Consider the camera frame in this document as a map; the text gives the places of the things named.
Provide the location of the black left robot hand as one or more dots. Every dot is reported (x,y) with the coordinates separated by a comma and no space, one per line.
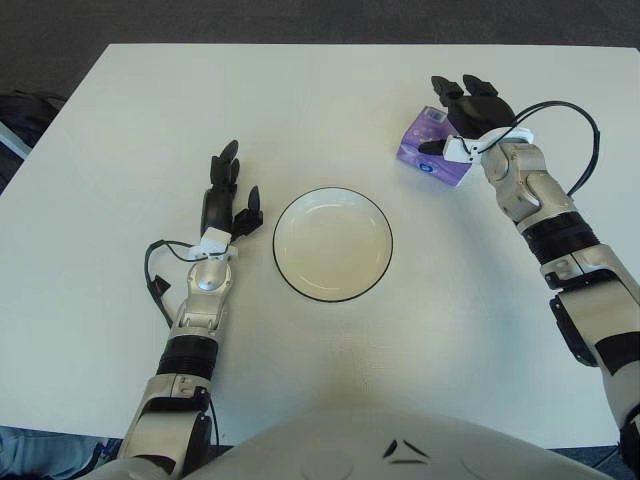
(217,212)

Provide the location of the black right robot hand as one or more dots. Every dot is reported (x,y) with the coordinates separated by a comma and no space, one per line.
(480,115)

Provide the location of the purple tissue paper pack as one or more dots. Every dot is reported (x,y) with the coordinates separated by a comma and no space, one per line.
(420,135)

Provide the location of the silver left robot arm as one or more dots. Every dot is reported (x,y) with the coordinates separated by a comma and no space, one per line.
(207,280)

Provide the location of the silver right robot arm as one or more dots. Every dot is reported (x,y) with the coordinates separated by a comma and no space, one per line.
(520,175)

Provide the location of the white plate with black rim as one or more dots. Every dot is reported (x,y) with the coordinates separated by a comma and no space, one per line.
(332,245)

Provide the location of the black backpack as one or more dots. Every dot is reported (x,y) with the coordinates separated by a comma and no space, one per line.
(25,120)

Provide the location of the white grey board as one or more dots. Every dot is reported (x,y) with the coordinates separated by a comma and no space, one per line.
(9,142)

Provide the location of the grey robot torso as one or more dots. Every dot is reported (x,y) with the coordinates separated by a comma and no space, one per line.
(350,450)

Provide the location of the blue fabric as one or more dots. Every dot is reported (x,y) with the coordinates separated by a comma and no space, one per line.
(40,445)

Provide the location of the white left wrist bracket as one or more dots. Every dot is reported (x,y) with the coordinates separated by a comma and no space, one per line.
(216,240)

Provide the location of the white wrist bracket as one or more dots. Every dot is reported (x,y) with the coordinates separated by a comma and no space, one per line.
(457,149)
(216,240)

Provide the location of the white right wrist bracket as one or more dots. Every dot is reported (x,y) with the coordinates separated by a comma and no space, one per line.
(457,149)

